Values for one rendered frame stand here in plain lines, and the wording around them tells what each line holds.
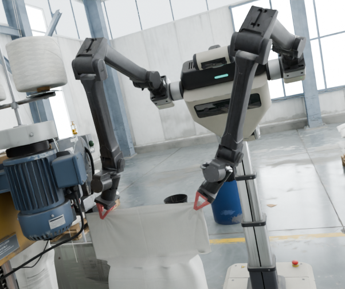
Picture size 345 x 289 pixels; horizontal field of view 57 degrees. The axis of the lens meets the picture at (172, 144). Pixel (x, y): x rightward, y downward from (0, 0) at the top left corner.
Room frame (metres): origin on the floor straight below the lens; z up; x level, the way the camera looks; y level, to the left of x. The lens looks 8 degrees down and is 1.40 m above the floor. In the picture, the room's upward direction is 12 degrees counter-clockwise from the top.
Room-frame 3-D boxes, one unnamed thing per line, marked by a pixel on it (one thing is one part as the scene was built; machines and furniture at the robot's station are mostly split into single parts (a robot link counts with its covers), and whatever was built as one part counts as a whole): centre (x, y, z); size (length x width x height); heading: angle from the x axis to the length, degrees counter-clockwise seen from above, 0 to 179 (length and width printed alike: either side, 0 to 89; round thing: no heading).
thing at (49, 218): (0.95, 0.42, 1.21); 0.15 x 0.15 x 0.25
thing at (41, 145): (0.95, 0.42, 1.35); 0.12 x 0.12 x 0.04
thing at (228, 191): (3.41, -0.49, 0.32); 0.51 x 0.48 x 0.65; 161
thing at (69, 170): (0.96, 0.32, 1.25); 0.10 x 0.08 x 0.12; 6
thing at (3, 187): (0.94, 0.52, 1.27); 0.12 x 0.09 x 0.09; 161
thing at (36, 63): (1.09, 0.38, 1.61); 0.17 x 0.17 x 0.17
